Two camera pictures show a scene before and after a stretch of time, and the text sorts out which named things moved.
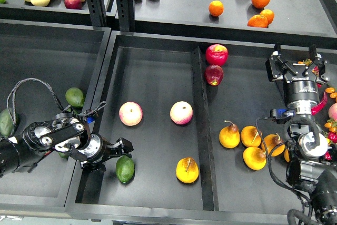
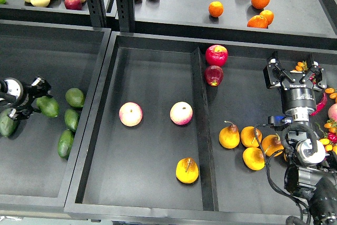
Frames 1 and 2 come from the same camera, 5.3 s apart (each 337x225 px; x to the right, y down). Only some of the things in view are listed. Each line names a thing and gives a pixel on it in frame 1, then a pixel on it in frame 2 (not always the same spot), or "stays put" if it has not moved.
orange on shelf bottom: [258, 21] stays put
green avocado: [125, 167] → [48, 106]
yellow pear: [229, 136] stays put
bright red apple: [216, 55] stays put
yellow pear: [187, 169] stays put
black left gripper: [98, 149] → [39, 88]
